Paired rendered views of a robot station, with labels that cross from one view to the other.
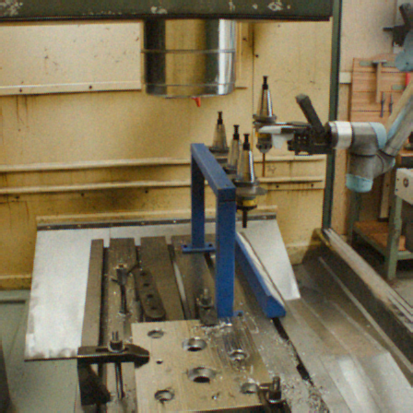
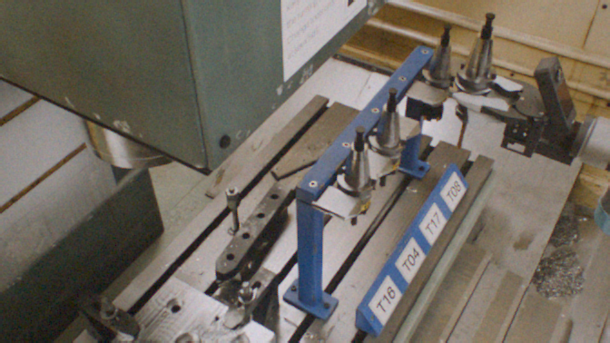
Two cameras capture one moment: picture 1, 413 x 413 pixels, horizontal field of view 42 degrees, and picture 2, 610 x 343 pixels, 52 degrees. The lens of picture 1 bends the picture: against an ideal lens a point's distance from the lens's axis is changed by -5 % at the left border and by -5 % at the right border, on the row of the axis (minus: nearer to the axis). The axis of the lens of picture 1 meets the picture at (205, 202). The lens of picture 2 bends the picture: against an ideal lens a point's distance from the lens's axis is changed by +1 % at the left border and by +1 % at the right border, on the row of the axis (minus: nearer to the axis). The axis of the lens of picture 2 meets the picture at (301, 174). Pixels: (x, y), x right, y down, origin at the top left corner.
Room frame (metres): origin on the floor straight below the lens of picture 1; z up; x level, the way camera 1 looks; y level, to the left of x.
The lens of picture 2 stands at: (0.61, -0.49, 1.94)
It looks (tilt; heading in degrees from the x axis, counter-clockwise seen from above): 45 degrees down; 41
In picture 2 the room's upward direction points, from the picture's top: 1 degrees counter-clockwise
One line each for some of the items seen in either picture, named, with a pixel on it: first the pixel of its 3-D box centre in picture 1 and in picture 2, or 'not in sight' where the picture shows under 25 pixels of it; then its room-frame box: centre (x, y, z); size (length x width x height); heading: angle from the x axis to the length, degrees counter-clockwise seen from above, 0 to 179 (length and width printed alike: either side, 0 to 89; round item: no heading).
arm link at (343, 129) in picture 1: (337, 135); (599, 141); (1.46, -0.36, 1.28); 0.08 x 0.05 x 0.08; 8
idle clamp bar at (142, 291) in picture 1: (148, 301); (254, 235); (1.17, 0.13, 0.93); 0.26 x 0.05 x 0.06; 14
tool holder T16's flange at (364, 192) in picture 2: (245, 183); (356, 182); (1.20, -0.09, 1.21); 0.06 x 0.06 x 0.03
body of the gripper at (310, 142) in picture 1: (310, 137); (546, 127); (1.44, -0.28, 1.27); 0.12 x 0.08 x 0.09; 98
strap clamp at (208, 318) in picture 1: (205, 317); (250, 305); (1.02, 0.00, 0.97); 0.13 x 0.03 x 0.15; 9
